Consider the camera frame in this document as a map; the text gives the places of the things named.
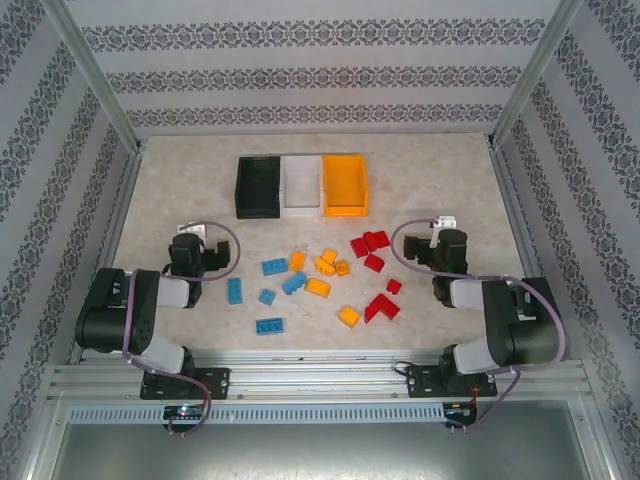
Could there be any rounded yellow lego brick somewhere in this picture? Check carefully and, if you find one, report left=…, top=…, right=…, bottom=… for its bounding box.
left=304, top=277, right=332, bottom=299

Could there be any wide aluminium base rail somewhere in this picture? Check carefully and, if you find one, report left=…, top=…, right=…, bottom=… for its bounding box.
left=47, top=349, right=594, bottom=404

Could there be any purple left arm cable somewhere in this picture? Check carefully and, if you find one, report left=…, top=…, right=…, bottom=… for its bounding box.
left=121, top=220, right=242, bottom=437

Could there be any grey metal sheet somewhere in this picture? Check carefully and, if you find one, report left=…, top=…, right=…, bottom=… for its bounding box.
left=47, top=399, right=614, bottom=480

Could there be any yellow plastic bin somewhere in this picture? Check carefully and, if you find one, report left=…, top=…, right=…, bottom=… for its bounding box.
left=321, top=153, right=371, bottom=219

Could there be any white plastic bin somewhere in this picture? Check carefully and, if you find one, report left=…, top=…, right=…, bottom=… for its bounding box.
left=279, top=154, right=325, bottom=219

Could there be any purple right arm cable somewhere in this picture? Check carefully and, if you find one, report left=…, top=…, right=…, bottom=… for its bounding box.
left=390, top=218, right=571, bottom=432

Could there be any aluminium frame post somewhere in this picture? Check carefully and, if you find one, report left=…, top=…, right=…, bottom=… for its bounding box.
left=42, top=0, right=146, bottom=154
left=487, top=0, right=586, bottom=149

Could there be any slotted grey cable duct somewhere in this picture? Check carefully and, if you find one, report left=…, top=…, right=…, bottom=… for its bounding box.
left=66, top=403, right=447, bottom=425

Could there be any black plastic bin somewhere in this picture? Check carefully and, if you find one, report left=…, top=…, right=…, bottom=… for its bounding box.
left=233, top=155, right=282, bottom=220

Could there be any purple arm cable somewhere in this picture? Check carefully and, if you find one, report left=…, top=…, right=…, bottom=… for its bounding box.
left=121, top=220, right=242, bottom=437
left=390, top=218, right=571, bottom=432

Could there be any aluminium side rail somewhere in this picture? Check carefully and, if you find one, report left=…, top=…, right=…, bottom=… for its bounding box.
left=67, top=147, right=146, bottom=366
left=487, top=142, right=576, bottom=366

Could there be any small controller board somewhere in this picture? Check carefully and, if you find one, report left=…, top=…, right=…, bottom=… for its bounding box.
left=443, top=401, right=479, bottom=420
left=163, top=403, right=207, bottom=420

